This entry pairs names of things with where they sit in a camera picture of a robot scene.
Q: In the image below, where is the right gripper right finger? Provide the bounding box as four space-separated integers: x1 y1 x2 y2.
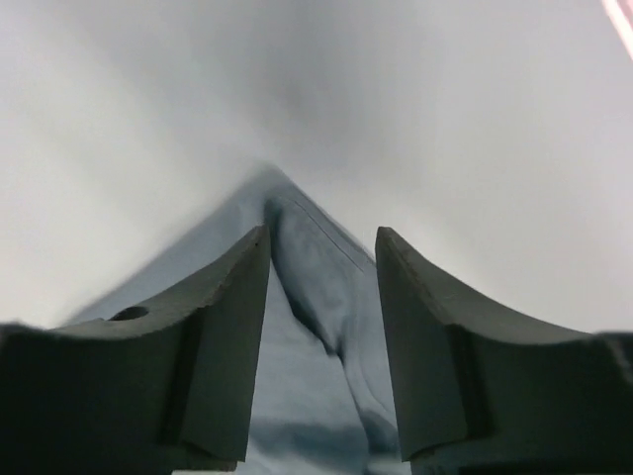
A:
375 227 632 474

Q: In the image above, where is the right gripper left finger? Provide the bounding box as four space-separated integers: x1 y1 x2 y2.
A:
1 226 270 474

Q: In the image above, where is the grey-blue t-shirt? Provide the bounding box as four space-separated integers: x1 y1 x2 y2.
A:
74 168 409 474

